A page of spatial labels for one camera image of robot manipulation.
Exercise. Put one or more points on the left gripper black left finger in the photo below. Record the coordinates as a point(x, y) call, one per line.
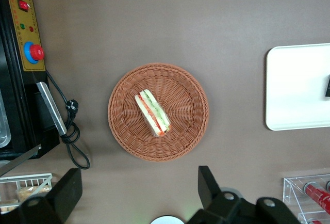
point(67, 191)

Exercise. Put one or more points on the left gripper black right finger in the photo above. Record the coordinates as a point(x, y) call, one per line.
point(208, 190)

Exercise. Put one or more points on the round brown wicker basket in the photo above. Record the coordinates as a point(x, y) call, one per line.
point(180, 133)

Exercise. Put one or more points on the wrapped triangle sandwich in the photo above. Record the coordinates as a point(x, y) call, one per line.
point(154, 113)

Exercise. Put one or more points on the white rectangular plastic tray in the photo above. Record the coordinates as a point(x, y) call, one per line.
point(294, 87)

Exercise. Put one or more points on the bagged bread loaf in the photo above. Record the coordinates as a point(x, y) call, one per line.
point(31, 191)

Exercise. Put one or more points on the white round disc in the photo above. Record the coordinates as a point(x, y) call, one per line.
point(167, 220)

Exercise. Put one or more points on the long silver metal blade bar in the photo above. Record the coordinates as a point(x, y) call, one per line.
point(18, 160)

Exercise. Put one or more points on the clear acrylic stepped display stand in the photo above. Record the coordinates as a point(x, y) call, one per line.
point(294, 193)

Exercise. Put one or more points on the short silver metal lever bar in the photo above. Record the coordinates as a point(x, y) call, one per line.
point(51, 106)

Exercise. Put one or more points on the clear plastic container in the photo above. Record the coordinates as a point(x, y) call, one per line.
point(3, 128)

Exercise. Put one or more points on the black sealing machine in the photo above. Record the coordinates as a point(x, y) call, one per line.
point(15, 105)

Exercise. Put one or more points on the red gum bottle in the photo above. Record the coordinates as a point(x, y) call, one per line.
point(318, 194)

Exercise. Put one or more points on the red emergency stop button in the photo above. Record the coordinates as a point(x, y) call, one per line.
point(36, 52)

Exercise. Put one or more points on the black box with white print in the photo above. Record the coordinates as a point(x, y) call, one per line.
point(327, 86)

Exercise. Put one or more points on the yellow machine control panel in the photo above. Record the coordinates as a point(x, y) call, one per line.
point(25, 28)

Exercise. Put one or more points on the red rocker switch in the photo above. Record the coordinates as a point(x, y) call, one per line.
point(23, 5)

